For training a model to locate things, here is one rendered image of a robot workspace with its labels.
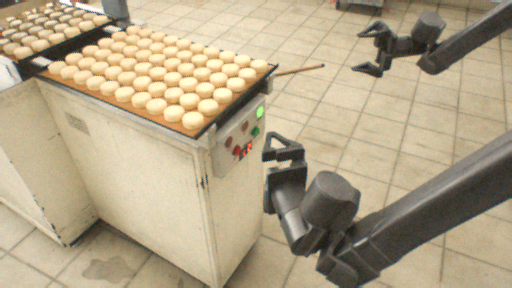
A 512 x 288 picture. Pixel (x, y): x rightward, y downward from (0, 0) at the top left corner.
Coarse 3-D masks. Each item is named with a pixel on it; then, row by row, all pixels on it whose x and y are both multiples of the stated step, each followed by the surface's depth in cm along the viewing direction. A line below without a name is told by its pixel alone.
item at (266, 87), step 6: (102, 30) 131; (108, 30) 129; (114, 30) 128; (90, 36) 138; (96, 36) 136; (102, 36) 133; (270, 78) 103; (264, 84) 105; (270, 84) 105; (258, 90) 108; (264, 90) 106; (270, 90) 107
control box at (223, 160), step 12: (252, 108) 102; (264, 108) 108; (240, 120) 98; (252, 120) 103; (264, 120) 111; (216, 132) 94; (228, 132) 94; (240, 132) 99; (252, 132) 105; (264, 132) 114; (216, 144) 92; (240, 144) 102; (252, 144) 109; (216, 156) 95; (228, 156) 98; (240, 156) 104; (216, 168) 98; (228, 168) 101
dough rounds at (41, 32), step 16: (16, 16) 136; (32, 16) 133; (48, 16) 136; (64, 16) 133; (80, 16) 135; (96, 16) 133; (0, 32) 123; (16, 32) 123; (32, 32) 123; (48, 32) 122; (64, 32) 125; (80, 32) 126; (0, 48) 115; (16, 48) 113; (32, 48) 117
